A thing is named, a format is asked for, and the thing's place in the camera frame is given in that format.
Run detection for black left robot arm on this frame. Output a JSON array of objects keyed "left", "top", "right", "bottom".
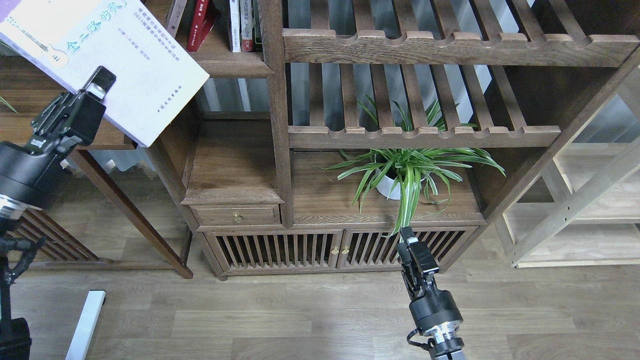
[{"left": 0, "top": 66, "right": 117, "bottom": 360}]

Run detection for dark slatted wooden rack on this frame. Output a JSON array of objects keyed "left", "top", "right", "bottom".
[{"left": 6, "top": 208, "right": 115, "bottom": 269}]

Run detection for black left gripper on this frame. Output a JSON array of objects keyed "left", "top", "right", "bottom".
[{"left": 27, "top": 66, "right": 117, "bottom": 156}]

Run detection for white table leg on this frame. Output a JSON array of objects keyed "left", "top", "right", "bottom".
[{"left": 65, "top": 289, "right": 106, "bottom": 360}]

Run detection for maroon book with white characters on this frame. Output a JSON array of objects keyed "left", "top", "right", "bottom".
[{"left": 165, "top": 0, "right": 188, "bottom": 38}]

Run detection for brass drawer knob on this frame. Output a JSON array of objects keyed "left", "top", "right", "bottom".
[{"left": 233, "top": 212, "right": 243, "bottom": 224}]

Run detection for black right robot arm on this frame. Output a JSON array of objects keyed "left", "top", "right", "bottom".
[{"left": 397, "top": 227, "right": 466, "bottom": 360}]

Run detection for white plant pot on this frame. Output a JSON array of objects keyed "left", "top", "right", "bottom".
[{"left": 372, "top": 149, "right": 425, "bottom": 203}]

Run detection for pale lavender book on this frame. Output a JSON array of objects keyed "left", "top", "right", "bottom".
[{"left": 0, "top": 0, "right": 210, "bottom": 147}]

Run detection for spider plant green leaves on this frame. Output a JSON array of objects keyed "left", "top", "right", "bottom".
[{"left": 321, "top": 95, "right": 506, "bottom": 258}]

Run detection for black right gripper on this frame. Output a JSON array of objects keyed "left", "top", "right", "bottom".
[{"left": 397, "top": 226, "right": 440, "bottom": 301}]

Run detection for red book with photos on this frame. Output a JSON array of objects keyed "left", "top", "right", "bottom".
[{"left": 185, "top": 0, "right": 221, "bottom": 52}]

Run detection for dark wooden bookshelf cabinet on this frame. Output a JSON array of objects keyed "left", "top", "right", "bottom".
[{"left": 62, "top": 0, "right": 640, "bottom": 281}]

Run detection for dark upright book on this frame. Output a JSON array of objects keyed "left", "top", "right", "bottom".
[{"left": 252, "top": 0, "right": 263, "bottom": 52}]

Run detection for red and white upright book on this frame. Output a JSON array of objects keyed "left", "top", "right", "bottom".
[{"left": 238, "top": 0, "right": 255, "bottom": 53}]

